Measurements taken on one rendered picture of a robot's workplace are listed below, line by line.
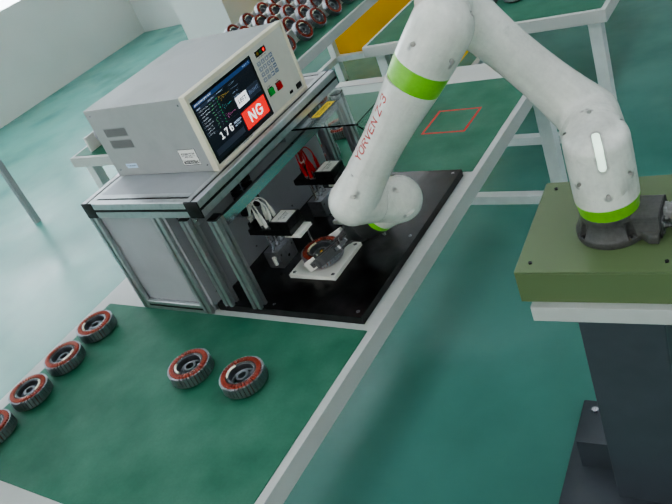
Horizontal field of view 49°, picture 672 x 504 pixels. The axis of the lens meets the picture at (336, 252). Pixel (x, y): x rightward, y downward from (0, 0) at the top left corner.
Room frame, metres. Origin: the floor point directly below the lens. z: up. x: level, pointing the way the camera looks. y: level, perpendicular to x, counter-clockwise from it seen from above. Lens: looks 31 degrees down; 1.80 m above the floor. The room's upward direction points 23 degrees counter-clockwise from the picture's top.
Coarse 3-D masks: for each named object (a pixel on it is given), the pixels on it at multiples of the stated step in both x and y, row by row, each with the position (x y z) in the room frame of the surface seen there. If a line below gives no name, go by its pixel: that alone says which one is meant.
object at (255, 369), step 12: (240, 360) 1.42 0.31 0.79; (252, 360) 1.40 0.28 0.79; (228, 372) 1.40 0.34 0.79; (240, 372) 1.39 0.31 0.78; (252, 372) 1.39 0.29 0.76; (264, 372) 1.36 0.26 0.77; (228, 384) 1.35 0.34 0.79; (240, 384) 1.34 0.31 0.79; (252, 384) 1.33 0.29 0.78; (228, 396) 1.35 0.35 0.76; (240, 396) 1.33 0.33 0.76
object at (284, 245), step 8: (280, 240) 1.81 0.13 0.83; (288, 240) 1.80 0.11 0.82; (280, 248) 1.77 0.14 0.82; (288, 248) 1.79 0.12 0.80; (296, 248) 1.81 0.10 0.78; (272, 256) 1.77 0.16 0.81; (280, 256) 1.76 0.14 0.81; (288, 256) 1.78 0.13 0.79; (272, 264) 1.78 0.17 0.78; (280, 264) 1.76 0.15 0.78
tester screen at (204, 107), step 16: (224, 80) 1.84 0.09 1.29; (240, 80) 1.88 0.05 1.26; (208, 96) 1.78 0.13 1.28; (224, 96) 1.82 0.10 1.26; (256, 96) 1.90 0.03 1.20; (208, 112) 1.77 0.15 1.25; (224, 112) 1.80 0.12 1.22; (240, 112) 1.84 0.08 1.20; (208, 128) 1.75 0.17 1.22; (240, 128) 1.82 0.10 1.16
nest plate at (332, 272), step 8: (344, 248) 1.71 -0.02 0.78; (352, 248) 1.69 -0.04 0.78; (344, 256) 1.67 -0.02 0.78; (352, 256) 1.67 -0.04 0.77; (336, 264) 1.65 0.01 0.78; (344, 264) 1.64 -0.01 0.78; (296, 272) 1.69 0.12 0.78; (304, 272) 1.68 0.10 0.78; (312, 272) 1.66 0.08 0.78; (320, 272) 1.65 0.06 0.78; (328, 272) 1.63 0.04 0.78; (336, 272) 1.62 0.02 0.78
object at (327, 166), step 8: (336, 160) 1.95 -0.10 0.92; (320, 168) 1.94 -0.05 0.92; (328, 168) 1.92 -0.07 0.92; (336, 168) 1.91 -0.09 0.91; (344, 168) 1.93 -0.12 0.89; (320, 176) 1.92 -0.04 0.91; (328, 176) 1.90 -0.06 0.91; (336, 176) 1.90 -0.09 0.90; (296, 184) 1.98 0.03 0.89; (304, 184) 1.96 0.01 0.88; (312, 184) 1.94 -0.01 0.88; (320, 184) 1.92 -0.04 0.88; (328, 184) 1.90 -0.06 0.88; (312, 192) 1.96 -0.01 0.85; (320, 192) 1.98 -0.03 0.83
